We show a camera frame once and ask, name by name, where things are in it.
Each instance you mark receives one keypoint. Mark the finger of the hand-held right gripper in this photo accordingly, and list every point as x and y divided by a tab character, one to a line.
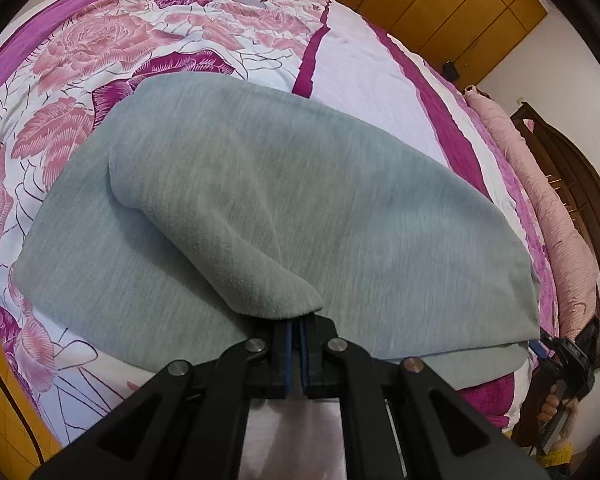
542	347

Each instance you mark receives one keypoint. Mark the person's right hand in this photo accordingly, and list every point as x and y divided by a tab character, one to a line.
549	410

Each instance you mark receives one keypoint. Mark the magenta white striped towel blanket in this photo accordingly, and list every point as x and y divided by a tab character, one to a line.
380	85

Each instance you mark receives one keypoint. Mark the dark wooden headboard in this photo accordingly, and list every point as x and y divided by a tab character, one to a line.
585	185

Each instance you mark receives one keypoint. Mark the grey pants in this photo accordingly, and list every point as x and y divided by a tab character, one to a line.
230	195

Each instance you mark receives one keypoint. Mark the small black device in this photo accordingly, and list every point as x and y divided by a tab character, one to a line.
450	70

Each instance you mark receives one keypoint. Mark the pink quilt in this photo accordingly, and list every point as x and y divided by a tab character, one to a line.
555	220

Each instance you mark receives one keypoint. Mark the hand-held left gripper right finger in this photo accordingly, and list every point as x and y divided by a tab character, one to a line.
304	360

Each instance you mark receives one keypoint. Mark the wooden wardrobe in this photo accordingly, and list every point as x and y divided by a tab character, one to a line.
455	5

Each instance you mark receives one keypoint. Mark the floral bed cover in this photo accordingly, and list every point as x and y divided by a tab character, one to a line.
105	50

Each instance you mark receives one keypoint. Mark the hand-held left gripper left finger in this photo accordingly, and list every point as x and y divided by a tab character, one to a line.
289	360

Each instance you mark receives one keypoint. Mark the person's right forearm yellow sleeve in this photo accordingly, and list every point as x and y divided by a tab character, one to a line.
555	460

